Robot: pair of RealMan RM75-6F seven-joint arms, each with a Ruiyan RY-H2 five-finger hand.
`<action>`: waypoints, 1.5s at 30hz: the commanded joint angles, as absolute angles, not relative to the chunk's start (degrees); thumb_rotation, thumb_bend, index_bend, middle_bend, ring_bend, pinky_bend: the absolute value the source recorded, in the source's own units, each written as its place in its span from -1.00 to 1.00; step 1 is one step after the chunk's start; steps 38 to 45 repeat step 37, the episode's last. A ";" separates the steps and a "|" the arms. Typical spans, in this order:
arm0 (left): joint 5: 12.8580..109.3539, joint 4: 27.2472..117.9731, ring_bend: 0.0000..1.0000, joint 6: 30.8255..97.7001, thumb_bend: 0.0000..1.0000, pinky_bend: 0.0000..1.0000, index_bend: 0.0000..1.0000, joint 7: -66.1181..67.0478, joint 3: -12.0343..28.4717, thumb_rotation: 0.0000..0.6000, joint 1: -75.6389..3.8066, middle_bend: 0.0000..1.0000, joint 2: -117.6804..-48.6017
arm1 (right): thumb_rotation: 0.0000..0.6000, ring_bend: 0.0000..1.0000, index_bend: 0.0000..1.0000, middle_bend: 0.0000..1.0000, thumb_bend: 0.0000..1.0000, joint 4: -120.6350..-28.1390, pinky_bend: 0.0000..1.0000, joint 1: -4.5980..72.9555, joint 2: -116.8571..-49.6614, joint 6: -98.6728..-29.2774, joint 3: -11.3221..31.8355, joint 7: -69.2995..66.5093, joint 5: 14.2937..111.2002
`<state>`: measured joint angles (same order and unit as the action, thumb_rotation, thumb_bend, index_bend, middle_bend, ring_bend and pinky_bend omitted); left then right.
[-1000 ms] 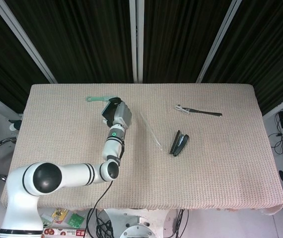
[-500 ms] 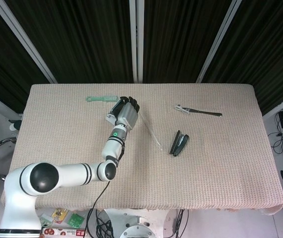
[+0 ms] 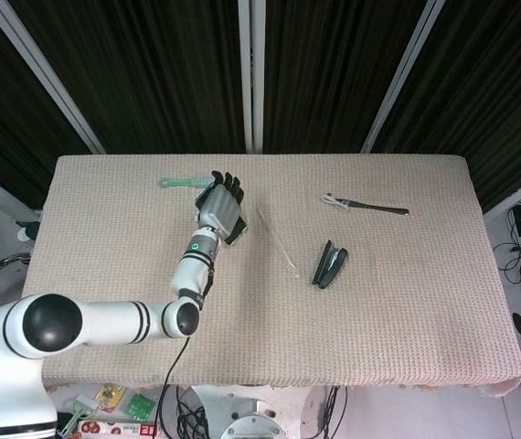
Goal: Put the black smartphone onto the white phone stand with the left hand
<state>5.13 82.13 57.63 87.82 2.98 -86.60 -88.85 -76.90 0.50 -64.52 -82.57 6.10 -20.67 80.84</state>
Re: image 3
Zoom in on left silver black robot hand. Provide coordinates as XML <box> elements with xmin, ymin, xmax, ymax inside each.
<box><xmin>197</xmin><ymin>170</ymin><xmax>246</xmax><ymax>240</ymax></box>

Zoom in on black smartphone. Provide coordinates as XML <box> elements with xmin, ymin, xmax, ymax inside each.
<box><xmin>195</xmin><ymin>189</ymin><xmax>249</xmax><ymax>249</ymax></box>

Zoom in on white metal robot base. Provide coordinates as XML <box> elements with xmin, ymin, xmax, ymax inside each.
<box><xmin>186</xmin><ymin>383</ymin><xmax>316</xmax><ymax>439</ymax></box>

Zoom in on green plastic comb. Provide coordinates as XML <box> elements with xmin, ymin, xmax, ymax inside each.
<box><xmin>156</xmin><ymin>175</ymin><xmax>214</xmax><ymax>189</ymax></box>

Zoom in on black stapler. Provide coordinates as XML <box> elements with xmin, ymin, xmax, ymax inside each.
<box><xmin>310</xmin><ymin>239</ymin><xmax>350</xmax><ymax>289</ymax></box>

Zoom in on black pleated curtain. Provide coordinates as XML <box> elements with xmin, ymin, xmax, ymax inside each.
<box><xmin>0</xmin><ymin>0</ymin><xmax>521</xmax><ymax>211</ymax></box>

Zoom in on metal table knife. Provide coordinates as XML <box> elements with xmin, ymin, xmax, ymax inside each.
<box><xmin>333</xmin><ymin>197</ymin><xmax>410</xmax><ymax>216</ymax></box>

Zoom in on beige woven tablecloth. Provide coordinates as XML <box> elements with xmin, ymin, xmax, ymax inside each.
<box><xmin>22</xmin><ymin>154</ymin><xmax>521</xmax><ymax>399</ymax></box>

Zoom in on white black small gadget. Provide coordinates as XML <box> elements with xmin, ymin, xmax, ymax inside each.
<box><xmin>16</xmin><ymin>219</ymin><xmax>42</xmax><ymax>243</ymax></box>

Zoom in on green circuit board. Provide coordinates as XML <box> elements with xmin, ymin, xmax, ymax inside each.
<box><xmin>125</xmin><ymin>391</ymin><xmax>157</xmax><ymax>420</ymax></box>

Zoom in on yellow circuit board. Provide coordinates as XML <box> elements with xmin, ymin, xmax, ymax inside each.
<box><xmin>95</xmin><ymin>383</ymin><xmax>127</xmax><ymax>408</ymax></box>

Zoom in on red white printed box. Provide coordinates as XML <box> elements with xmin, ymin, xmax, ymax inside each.
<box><xmin>77</xmin><ymin>420</ymin><xmax>159</xmax><ymax>439</ymax></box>

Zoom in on green plastic clip tool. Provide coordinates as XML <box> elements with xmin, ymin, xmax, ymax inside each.
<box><xmin>57</xmin><ymin>396</ymin><xmax>93</xmax><ymax>439</ymax></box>

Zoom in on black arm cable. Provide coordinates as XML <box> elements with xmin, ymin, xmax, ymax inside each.
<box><xmin>153</xmin><ymin>264</ymin><xmax>217</xmax><ymax>439</ymax></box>

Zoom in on black floor cable bundle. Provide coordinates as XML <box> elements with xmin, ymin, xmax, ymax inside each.
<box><xmin>168</xmin><ymin>386</ymin><xmax>211</xmax><ymax>439</ymax></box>

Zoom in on slanted white frame post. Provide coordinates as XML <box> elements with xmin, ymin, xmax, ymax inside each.
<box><xmin>0</xmin><ymin>0</ymin><xmax>106</xmax><ymax>155</ymax></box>
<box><xmin>360</xmin><ymin>0</ymin><xmax>447</xmax><ymax>155</ymax></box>

